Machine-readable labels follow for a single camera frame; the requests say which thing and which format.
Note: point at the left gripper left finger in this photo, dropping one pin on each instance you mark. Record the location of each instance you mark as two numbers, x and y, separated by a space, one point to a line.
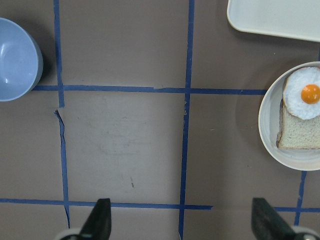
98 225

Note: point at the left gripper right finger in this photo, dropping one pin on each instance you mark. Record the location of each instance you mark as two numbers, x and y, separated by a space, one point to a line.
267 224

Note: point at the bottom bread slice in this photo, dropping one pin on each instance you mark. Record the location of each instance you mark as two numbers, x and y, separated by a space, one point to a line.
295 133

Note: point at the white round plate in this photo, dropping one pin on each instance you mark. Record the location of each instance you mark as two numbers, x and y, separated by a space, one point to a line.
269 126

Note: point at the fried egg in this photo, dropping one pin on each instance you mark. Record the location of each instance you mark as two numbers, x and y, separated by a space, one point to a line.
301 94

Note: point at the blue bowl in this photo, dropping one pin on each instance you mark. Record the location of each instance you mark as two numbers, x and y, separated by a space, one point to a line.
21 61

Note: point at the white bear tray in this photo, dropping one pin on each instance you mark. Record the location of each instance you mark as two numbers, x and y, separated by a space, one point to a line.
293 19

